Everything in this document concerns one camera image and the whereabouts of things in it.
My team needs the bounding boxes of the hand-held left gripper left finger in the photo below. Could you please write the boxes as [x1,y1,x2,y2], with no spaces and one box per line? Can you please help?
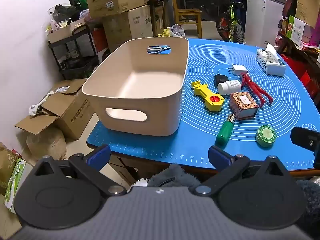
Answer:
[34,144,127,197]

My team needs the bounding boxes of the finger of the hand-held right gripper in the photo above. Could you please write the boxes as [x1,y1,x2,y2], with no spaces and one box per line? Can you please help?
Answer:
[290,126,320,153]

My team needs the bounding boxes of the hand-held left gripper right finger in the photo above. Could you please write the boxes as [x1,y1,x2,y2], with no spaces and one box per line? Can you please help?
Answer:
[191,145,288,197]

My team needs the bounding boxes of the green bottle with silver cap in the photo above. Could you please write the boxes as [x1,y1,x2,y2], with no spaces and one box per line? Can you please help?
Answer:
[216,114,237,146]

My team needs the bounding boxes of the green round tin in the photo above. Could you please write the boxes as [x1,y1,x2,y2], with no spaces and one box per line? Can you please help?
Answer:
[255,125,276,147]

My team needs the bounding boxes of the beige plastic storage bin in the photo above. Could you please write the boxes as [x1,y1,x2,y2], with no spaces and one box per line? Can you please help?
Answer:
[82,37,190,137]

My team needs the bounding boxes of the yellow plastic tool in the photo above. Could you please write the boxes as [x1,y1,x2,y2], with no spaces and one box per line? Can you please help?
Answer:
[191,81,224,112]

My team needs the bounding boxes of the red patterned small box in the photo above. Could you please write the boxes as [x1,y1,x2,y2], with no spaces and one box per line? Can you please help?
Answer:
[229,92,259,120]

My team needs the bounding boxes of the blue silicone mat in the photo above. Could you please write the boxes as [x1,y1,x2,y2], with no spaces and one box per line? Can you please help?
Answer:
[86,38,320,172]

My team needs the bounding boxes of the open cardboard box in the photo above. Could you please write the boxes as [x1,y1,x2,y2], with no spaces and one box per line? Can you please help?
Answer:
[14,79,97,140]

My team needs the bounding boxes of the person's grey fuzzy clothing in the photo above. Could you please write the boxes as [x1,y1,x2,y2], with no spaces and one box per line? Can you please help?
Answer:
[129,163,320,239]

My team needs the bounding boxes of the beige woven sack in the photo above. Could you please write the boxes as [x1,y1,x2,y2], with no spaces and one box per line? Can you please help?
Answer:
[26,126,67,160]

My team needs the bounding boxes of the white pill bottle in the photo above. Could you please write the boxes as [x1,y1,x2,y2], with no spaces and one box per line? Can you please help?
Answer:
[217,79,242,95]

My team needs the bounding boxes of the small black case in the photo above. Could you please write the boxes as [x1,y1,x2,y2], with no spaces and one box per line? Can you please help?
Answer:
[214,74,228,85]

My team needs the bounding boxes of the white rag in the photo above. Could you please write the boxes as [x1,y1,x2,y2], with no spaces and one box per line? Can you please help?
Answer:
[29,90,55,118]

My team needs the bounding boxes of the tissue pack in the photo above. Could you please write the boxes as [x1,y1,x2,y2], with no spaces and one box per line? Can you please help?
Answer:
[255,43,287,77]

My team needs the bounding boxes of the dark wooden cabinet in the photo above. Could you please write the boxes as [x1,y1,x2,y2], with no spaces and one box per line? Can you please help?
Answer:
[277,30,320,98]

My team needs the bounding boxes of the green white carton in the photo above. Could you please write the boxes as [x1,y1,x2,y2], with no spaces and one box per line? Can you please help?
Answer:
[4,158,27,214]

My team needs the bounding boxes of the white charger plug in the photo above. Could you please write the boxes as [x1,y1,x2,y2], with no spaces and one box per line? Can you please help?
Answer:
[228,64,241,76]

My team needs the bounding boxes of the black shelf cart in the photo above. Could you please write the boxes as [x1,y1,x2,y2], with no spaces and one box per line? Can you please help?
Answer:
[47,24,100,80]

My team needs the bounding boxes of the brown patterned bag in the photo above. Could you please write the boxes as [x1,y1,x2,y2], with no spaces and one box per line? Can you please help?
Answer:
[0,142,20,195]

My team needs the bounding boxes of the green white product box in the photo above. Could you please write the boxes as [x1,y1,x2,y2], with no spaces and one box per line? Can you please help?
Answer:
[286,15,306,47]

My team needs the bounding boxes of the red white appliance box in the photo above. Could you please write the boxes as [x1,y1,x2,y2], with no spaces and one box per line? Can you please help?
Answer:
[91,26,110,55]

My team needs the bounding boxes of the white chest freezer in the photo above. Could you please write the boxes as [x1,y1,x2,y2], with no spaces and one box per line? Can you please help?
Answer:
[244,0,287,49]

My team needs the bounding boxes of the beige basket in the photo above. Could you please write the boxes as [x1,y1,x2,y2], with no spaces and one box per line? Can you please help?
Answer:
[47,19,87,44]

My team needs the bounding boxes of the green black bicycle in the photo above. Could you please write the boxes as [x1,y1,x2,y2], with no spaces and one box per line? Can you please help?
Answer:
[204,0,247,44]

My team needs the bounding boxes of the plain cardboard box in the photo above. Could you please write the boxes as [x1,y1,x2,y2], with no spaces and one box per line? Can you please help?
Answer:
[102,4,153,47]

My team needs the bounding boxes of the clear plastic bag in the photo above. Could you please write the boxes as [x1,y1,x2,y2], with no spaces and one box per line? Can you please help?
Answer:
[170,24,185,37]

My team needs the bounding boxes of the flat cardboard sheet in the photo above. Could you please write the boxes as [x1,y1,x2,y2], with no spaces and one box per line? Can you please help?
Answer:
[295,0,320,28]

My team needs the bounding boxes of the wooden chair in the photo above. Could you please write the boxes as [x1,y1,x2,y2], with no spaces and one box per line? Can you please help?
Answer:
[167,0,202,38]

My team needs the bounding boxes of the black bag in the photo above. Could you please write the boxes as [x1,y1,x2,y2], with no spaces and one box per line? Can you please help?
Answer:
[54,4,80,22]

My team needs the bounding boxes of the red handled pliers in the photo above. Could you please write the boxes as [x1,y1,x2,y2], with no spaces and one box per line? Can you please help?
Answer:
[239,72,273,108]

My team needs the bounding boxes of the blue handled pliers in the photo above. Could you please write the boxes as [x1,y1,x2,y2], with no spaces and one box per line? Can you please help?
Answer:
[147,45,171,54]

